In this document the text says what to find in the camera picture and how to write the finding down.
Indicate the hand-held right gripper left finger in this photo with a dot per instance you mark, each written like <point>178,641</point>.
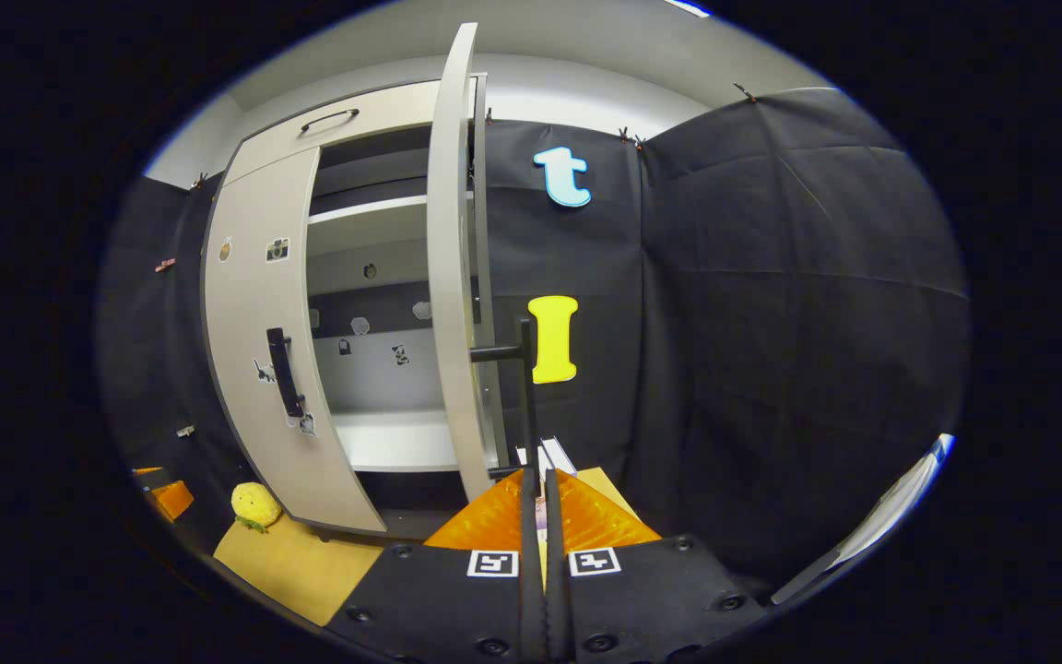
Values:
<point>531,590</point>

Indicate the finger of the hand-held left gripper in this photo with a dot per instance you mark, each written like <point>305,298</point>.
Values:
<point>171,500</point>
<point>147,470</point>

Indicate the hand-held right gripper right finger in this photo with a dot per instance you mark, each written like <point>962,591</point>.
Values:
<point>559,590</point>

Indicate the beige cabinet door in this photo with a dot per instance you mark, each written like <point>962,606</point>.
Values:
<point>453,277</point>
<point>254,304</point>

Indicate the grey double-door shoe cabinet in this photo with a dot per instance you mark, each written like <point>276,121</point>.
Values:
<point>374,378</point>

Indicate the white thick cabinet shelf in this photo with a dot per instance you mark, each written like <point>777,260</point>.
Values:
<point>397,441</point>

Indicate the white thin cabinet shelf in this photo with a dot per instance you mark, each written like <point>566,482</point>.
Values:
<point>370,210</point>

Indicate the beige cabinet drawer front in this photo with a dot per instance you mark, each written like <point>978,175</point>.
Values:
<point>383,115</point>

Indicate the yellow plush toy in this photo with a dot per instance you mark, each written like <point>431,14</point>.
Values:
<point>256,505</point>

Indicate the black backdrop cloth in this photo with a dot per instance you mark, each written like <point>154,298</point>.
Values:
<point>158,350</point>
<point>771,323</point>

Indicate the long ceiling light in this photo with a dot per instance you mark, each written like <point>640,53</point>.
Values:
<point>686,7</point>

